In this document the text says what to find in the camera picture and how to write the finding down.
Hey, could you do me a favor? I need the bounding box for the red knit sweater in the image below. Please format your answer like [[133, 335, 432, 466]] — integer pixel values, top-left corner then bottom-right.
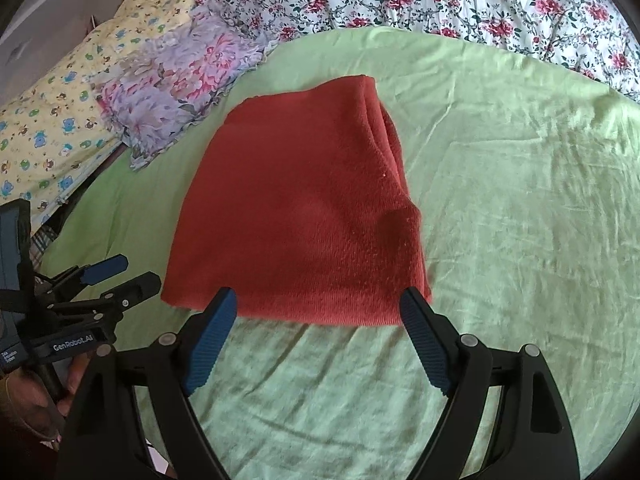
[[162, 75, 431, 326]]

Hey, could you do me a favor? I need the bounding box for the person's left hand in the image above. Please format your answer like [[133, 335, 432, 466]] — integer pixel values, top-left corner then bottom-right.
[[1, 353, 92, 441]]

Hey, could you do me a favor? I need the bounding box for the yellow cartoon print pillow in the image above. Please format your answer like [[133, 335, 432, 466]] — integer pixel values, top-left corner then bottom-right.
[[1, 0, 194, 231]]

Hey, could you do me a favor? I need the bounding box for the purple floral pillow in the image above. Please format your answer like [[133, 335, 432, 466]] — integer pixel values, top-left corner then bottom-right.
[[90, 6, 276, 170]]

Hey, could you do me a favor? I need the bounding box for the green bed sheet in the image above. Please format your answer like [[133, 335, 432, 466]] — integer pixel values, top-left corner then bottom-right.
[[42, 28, 639, 479]]

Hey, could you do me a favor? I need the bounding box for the white rose floral quilt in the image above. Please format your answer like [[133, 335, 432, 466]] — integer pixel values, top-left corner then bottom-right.
[[195, 0, 639, 101]]

